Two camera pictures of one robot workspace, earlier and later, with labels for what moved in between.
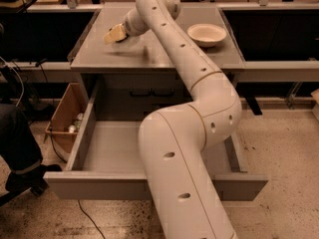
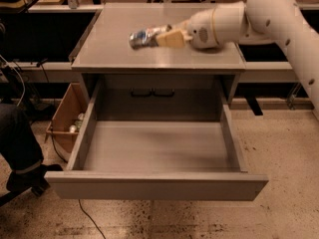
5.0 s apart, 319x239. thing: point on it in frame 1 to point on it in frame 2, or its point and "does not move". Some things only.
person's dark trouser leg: (19, 147) does not move
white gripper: (129, 28) to (200, 32)
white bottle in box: (72, 128) does not move
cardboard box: (68, 118) does not move
